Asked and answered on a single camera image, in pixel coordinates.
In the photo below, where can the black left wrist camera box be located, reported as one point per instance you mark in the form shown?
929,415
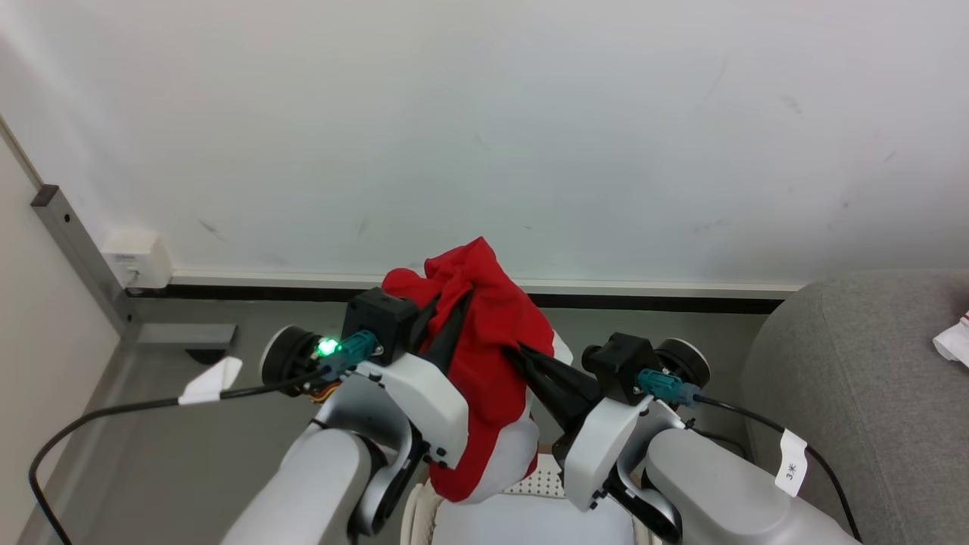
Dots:
378,318

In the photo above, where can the red and white garment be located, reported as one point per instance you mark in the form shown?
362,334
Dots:
492,341

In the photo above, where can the white and black baseboard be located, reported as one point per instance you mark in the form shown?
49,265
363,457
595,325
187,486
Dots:
643,294

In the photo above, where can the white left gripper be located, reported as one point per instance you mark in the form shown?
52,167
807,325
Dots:
431,409

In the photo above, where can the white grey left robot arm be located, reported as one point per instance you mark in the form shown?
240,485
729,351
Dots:
318,484

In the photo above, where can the white cloth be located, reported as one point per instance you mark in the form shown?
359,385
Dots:
955,344

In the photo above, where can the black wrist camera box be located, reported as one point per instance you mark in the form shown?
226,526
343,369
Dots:
621,363
378,318

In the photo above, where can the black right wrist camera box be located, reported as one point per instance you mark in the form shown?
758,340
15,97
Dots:
621,363

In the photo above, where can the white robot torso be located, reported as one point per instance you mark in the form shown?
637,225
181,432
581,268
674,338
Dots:
530,522

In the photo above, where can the white perforated laundry basket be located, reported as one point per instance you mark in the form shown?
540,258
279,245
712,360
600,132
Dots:
546,477

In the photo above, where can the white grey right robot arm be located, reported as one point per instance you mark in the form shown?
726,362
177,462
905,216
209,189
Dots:
719,492

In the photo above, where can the white wall socket box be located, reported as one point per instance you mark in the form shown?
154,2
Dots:
140,257

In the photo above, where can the grey fabric sofa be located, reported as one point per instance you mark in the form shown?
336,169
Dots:
893,424

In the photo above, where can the black door stop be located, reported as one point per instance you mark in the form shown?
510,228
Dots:
206,356

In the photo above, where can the grey metal post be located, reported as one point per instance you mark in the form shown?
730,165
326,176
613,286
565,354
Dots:
76,235

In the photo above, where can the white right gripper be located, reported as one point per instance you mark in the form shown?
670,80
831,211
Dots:
598,446

